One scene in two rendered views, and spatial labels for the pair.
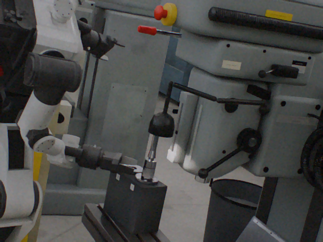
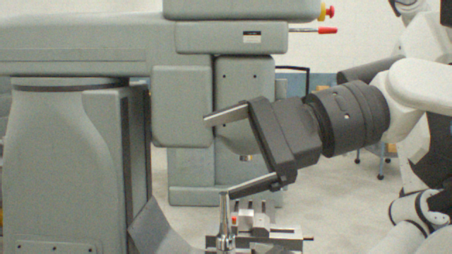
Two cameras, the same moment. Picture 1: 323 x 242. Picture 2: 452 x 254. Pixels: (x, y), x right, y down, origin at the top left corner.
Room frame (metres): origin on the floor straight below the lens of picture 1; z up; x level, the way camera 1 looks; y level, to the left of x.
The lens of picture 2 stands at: (2.87, 0.54, 1.65)
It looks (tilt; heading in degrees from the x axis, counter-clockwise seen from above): 11 degrees down; 214
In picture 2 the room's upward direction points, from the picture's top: straight up
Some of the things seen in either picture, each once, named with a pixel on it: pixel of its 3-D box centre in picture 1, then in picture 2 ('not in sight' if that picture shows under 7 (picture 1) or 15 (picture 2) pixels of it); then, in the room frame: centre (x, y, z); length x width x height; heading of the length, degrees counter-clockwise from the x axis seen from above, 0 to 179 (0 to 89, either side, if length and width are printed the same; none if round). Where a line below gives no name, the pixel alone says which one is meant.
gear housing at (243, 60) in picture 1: (243, 55); (233, 38); (1.73, -0.20, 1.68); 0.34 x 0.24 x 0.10; 119
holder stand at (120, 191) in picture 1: (134, 196); not in sight; (2.11, 0.04, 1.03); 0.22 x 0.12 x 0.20; 39
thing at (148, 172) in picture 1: (148, 169); (226, 250); (2.08, 0.00, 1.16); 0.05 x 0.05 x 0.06
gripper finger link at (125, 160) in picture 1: (129, 160); not in sight; (2.13, 0.09, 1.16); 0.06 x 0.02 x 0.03; 89
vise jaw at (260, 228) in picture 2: not in sight; (261, 224); (1.62, -0.15, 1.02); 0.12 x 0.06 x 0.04; 28
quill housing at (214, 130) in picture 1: (217, 122); (244, 103); (1.71, -0.17, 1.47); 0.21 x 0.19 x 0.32; 29
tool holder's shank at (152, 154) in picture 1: (154, 145); (224, 214); (2.08, 0.00, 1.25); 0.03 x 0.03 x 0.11
